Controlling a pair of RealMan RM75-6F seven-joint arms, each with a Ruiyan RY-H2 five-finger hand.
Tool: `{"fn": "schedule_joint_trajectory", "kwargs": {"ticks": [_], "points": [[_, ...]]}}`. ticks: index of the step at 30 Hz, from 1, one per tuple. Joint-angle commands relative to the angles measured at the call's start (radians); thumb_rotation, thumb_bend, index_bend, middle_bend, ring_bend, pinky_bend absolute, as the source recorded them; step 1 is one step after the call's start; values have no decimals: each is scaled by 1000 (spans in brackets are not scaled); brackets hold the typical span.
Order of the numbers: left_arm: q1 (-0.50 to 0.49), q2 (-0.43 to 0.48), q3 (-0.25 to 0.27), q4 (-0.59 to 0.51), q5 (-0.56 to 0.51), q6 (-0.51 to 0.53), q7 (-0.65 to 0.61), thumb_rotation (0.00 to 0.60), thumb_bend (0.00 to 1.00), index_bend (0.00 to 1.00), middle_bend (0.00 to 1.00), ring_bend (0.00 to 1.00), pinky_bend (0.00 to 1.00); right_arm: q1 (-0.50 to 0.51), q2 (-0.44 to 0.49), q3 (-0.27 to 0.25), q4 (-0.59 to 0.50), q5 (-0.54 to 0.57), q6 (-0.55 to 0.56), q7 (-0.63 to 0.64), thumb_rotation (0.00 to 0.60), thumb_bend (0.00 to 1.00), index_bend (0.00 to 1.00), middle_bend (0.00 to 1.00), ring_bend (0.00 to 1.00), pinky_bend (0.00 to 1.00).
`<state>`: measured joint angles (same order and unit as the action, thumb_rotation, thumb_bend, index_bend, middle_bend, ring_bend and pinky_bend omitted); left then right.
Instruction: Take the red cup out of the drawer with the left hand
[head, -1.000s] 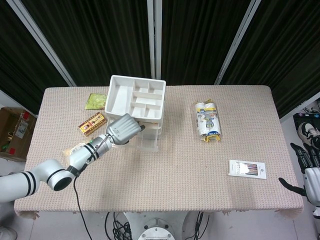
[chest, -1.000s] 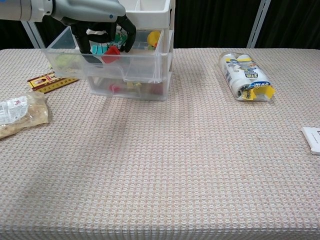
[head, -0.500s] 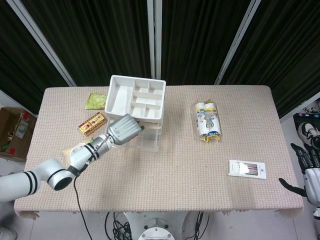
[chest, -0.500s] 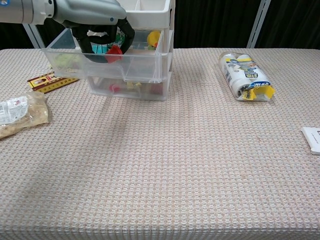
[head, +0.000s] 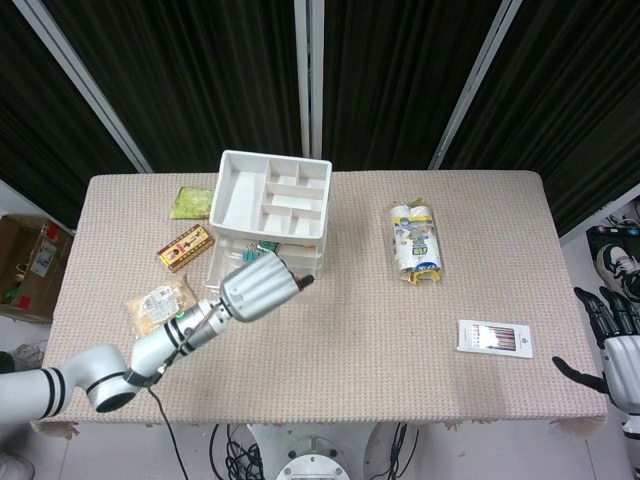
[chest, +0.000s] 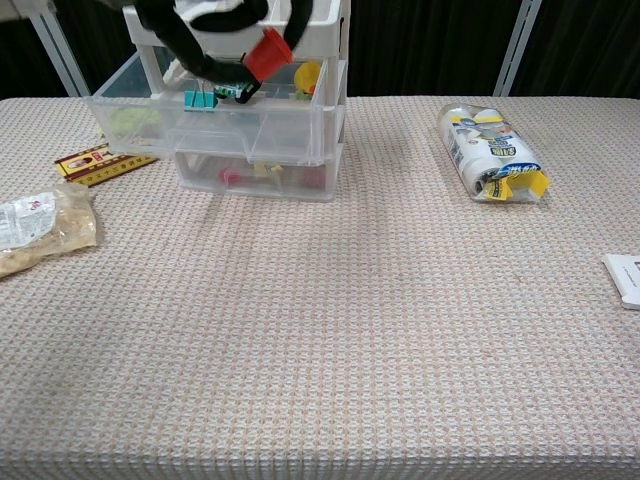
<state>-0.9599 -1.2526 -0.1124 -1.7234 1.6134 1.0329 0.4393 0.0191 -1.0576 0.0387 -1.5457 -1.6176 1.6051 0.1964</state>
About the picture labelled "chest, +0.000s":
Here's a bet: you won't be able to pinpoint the beige snack bag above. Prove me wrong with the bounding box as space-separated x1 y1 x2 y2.
0 181 99 280

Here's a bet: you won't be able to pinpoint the white pen set box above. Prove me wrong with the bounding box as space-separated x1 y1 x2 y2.
601 253 640 312

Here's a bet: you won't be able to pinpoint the pack of plastic bag rolls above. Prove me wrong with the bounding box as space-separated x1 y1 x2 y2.
437 101 552 204

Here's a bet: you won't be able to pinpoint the yellow plastic toy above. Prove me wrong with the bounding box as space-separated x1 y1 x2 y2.
292 60 322 102

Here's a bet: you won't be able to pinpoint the red and yellow carton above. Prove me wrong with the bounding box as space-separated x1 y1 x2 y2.
54 141 160 189

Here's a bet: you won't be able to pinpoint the teal binder clip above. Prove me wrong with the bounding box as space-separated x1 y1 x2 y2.
183 89 219 114

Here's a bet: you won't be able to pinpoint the black curtain panel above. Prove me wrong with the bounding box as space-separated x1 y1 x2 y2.
348 0 522 98
49 10 137 97
509 0 640 99
0 13 70 100

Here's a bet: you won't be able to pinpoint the clear plastic drawer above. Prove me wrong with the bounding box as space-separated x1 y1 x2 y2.
83 48 332 168
173 143 347 204

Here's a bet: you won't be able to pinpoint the red plastic cup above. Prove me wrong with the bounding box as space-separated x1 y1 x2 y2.
241 26 296 84

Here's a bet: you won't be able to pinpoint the green snack packet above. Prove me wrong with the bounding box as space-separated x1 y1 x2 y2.
106 105 165 143

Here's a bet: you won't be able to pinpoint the beige woven tablecloth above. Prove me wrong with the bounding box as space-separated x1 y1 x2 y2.
0 94 640 480

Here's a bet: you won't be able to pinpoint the white divided trays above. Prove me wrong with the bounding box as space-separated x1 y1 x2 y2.
122 0 350 203

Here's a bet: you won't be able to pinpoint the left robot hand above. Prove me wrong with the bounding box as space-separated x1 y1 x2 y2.
107 0 312 85

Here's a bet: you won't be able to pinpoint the gray metal frame post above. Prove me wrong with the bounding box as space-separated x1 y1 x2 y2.
28 8 92 99
491 0 545 98

